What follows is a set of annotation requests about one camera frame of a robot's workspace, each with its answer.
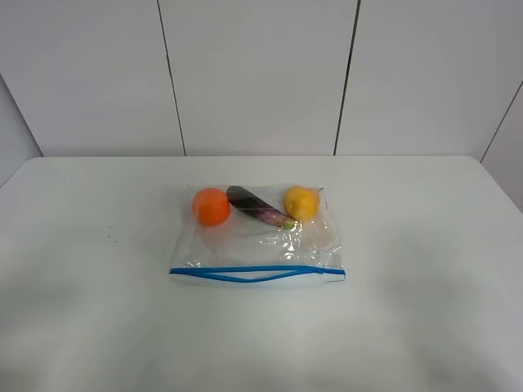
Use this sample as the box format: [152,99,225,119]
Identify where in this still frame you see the clear zip bag blue seal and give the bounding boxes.
[169,185,346,284]

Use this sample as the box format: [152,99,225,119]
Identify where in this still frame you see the purple eggplant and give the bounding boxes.
[226,185,296,229]

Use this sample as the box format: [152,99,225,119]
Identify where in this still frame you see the yellow lemon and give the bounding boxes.
[283,186,320,221]

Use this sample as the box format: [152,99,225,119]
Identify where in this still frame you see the orange fruit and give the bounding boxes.
[191,188,230,226]

